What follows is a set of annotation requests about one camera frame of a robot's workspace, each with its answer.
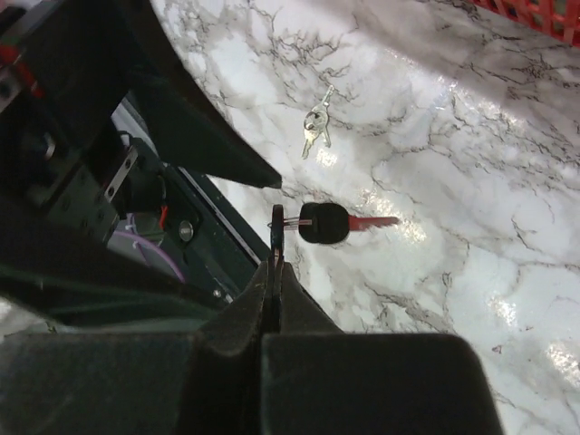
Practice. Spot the black head key set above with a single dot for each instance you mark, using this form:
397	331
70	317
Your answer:
324	224

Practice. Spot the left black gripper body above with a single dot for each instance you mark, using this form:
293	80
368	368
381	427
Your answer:
61	153

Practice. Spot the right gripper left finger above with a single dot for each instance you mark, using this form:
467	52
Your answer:
202	382

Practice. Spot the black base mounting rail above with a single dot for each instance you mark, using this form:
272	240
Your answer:
177	221

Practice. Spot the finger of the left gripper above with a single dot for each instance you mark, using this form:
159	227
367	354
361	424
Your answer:
187	129

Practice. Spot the red plastic shopping basket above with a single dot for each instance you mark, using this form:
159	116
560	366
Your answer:
556	18

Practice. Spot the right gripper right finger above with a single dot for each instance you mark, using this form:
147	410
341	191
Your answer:
317	379

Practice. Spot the silver key bunch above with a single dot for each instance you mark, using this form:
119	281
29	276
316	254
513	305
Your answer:
316	124

